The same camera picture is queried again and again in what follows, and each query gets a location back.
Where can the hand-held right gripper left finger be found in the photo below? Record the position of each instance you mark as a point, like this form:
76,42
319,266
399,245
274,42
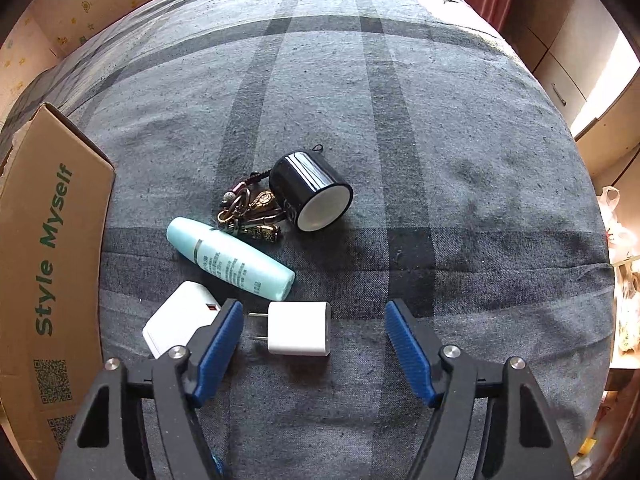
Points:
220,345

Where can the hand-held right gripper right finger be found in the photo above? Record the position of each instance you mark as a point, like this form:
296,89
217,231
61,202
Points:
407,345

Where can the white charger plug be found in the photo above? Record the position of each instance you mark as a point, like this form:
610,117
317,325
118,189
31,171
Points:
300,330

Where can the teal plastic bottle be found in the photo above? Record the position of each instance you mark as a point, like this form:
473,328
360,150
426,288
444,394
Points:
235,262

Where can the black cylinder cup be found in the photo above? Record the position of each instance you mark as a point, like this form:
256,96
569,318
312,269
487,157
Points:
300,175

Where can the brown cardboard box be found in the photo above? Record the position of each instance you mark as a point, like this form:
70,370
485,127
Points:
55,210

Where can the white plastic bag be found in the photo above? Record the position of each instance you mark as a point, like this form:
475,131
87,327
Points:
617,230

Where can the beige wardrobe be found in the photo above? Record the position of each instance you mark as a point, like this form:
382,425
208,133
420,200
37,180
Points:
565,45

